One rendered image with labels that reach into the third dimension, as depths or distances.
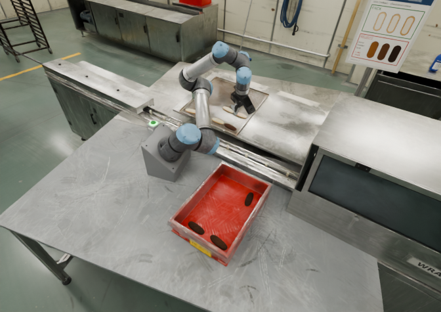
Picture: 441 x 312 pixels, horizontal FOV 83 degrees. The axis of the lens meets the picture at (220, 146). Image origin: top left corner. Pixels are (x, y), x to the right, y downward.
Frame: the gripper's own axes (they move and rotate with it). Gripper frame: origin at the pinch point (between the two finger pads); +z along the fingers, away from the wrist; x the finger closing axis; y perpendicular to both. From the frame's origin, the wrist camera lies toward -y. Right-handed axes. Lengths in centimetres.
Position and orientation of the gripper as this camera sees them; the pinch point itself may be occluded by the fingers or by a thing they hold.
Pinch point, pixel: (241, 111)
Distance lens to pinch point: 156.3
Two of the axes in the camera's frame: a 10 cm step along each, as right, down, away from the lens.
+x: -8.0, 5.5, -2.2
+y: -6.0, -7.5, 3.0
